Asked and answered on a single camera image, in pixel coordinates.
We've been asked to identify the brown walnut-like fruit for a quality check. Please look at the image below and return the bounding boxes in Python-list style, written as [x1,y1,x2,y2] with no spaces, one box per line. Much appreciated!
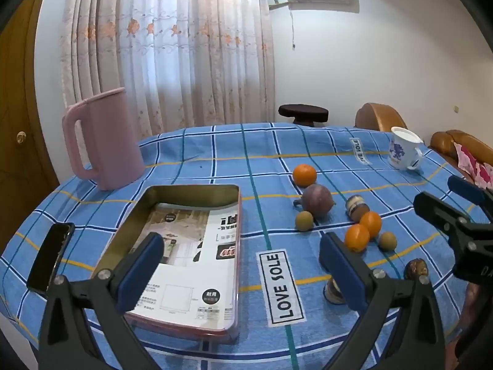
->
[404,258,429,281]

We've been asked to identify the orange tangerine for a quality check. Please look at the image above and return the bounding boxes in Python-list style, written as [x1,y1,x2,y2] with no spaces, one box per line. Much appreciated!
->
[344,224,370,253]
[292,164,317,188]
[359,211,382,239]

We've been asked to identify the large purple mangosteen fruit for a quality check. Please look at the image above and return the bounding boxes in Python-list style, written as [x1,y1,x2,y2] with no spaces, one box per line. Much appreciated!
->
[293,184,335,218]

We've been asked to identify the small tan round fruit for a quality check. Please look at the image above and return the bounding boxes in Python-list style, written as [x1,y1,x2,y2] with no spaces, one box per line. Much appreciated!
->
[295,211,314,232]

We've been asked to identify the person's right hand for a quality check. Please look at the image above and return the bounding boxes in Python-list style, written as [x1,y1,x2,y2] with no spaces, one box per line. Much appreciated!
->
[457,283,480,337]

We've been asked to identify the pink floral cloth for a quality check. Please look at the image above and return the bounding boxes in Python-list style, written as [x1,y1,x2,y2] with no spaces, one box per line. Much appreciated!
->
[454,143,493,190]

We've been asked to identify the brown leather sofa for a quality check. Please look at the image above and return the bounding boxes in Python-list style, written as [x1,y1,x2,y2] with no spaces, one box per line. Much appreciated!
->
[430,129,492,190]

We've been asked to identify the white blue-patterned mug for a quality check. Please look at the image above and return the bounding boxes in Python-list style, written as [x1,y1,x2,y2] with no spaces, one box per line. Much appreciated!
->
[389,126,424,171]

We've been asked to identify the black smartphone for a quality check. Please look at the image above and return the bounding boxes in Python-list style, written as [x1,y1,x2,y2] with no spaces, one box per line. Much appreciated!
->
[27,222,75,297]

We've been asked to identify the pink metal tin box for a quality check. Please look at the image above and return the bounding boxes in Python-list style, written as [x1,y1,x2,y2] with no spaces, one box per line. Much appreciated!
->
[95,185,242,343]

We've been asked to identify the brown leather chair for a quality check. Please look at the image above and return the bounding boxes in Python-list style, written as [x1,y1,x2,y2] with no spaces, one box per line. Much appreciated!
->
[354,103,407,132]

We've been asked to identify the printed paper in tin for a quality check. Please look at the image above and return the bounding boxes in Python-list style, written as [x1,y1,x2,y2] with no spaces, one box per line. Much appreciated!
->
[129,203,239,331]

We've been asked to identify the blue plaid tablecloth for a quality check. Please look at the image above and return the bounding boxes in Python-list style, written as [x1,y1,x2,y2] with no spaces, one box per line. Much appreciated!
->
[0,122,487,370]

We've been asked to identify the wooden door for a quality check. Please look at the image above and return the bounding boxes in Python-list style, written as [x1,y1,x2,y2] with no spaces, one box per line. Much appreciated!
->
[1,0,59,250]

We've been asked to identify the dark round stool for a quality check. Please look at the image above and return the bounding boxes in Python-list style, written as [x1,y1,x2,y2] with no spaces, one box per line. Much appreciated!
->
[278,104,329,127]

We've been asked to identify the pink plastic pitcher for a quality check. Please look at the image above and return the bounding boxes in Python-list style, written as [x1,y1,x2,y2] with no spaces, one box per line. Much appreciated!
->
[62,88,145,191]

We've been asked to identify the brass door knob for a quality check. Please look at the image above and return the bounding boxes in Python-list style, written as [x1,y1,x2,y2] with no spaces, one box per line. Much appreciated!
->
[16,131,27,145]

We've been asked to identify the floral sheer curtain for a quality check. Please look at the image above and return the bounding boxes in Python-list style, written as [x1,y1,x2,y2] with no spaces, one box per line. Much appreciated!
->
[60,0,276,137]

